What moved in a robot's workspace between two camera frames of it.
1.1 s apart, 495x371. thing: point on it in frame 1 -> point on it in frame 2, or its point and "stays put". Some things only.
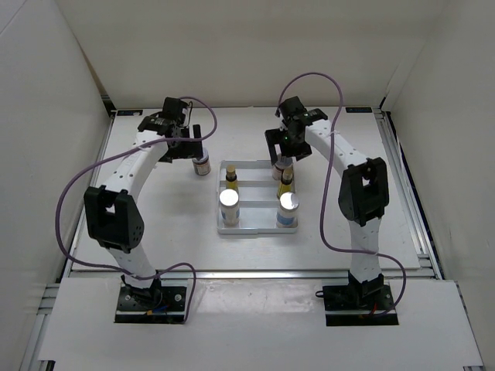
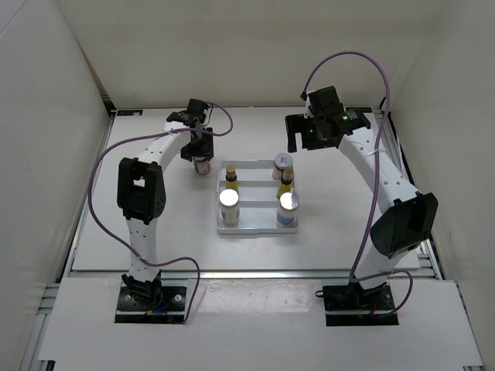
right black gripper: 274,137 -> 296,124
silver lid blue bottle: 287,215 stays put
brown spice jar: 202,165 stays put
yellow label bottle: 231,183 stays put
